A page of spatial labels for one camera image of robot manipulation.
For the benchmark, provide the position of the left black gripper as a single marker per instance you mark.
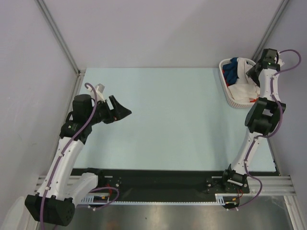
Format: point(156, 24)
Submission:
point(117, 113)

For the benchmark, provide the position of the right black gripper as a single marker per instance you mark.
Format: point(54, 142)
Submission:
point(254, 72)

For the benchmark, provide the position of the white t shirt red print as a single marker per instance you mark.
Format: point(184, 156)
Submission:
point(244, 90)

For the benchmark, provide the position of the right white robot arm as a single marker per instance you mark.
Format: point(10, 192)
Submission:
point(262, 121)

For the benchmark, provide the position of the blue t shirt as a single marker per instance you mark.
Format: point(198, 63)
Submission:
point(230, 71)

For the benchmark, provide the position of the orange t shirt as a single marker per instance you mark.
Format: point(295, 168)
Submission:
point(225, 82)

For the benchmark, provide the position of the white plastic basket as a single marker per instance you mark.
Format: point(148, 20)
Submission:
point(227, 93)

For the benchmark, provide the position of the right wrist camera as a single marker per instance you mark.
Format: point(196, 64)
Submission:
point(280, 62)

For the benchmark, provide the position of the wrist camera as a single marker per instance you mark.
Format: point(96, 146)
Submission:
point(280, 62)
point(99, 88)

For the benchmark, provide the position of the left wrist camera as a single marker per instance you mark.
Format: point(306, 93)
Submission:
point(99, 88)

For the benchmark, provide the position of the right aluminium frame post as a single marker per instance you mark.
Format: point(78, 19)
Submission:
point(273, 23)

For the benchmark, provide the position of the aluminium frame post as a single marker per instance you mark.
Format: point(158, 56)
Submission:
point(57, 34)
point(273, 23)

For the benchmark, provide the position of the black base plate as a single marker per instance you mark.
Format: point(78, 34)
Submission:
point(166, 186)

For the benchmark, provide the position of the left white cable duct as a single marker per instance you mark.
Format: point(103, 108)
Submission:
point(95, 199)

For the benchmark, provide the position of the white cable duct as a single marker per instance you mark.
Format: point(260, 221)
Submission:
point(228, 199)
point(95, 199)

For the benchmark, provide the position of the aluminium front rail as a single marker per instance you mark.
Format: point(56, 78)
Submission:
point(271, 186)

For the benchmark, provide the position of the right white cable duct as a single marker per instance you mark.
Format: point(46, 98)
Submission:
point(228, 199)

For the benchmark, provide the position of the left aluminium frame post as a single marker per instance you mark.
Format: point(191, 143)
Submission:
point(57, 34)

